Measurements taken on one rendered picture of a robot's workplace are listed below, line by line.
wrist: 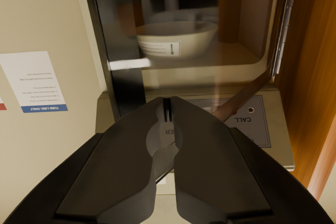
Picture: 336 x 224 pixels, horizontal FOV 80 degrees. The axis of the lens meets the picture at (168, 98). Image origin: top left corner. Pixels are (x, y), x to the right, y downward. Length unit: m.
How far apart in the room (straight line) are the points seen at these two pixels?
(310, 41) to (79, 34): 0.72
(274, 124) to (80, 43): 0.72
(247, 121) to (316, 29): 0.18
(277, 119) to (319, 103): 0.07
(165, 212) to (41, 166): 0.86
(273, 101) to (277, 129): 0.05
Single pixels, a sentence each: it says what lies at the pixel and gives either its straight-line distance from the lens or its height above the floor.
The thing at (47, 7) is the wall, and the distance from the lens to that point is 0.89.
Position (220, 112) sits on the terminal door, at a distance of 0.23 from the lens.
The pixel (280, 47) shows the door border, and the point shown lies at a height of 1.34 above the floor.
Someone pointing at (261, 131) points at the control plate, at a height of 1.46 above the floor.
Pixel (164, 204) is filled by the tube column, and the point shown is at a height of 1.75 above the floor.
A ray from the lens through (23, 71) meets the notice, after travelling 1.03.
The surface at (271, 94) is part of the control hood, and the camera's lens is 0.39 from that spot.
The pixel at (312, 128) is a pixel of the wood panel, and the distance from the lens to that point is 0.43.
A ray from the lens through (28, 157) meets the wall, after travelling 1.32.
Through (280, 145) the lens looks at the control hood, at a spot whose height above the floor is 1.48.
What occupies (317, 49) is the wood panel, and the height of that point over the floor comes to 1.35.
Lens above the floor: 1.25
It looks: 28 degrees up
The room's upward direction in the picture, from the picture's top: 176 degrees clockwise
